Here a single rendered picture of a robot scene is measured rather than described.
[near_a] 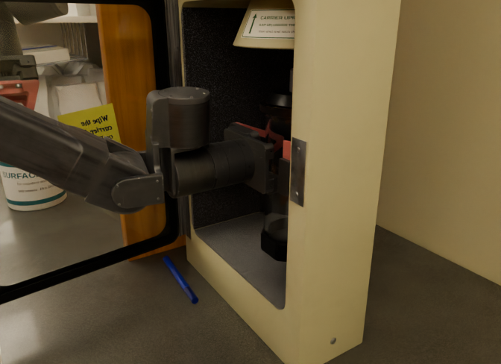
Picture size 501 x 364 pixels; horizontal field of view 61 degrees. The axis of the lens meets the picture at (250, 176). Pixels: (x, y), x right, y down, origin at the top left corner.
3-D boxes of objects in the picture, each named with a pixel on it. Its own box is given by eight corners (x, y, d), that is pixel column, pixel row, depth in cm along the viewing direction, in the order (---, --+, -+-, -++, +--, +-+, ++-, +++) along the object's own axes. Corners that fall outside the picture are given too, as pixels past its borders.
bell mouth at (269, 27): (309, 41, 66) (312, 3, 64) (404, 46, 52) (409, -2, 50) (208, 44, 57) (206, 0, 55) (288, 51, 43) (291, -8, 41)
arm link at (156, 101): (106, 178, 53) (113, 210, 46) (95, 86, 48) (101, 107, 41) (198, 167, 57) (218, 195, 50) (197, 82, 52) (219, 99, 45)
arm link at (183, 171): (153, 189, 53) (171, 208, 49) (150, 136, 50) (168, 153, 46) (203, 177, 57) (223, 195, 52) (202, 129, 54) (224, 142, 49)
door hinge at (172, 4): (185, 233, 74) (170, -9, 61) (191, 239, 72) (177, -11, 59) (177, 235, 74) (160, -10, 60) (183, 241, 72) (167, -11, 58)
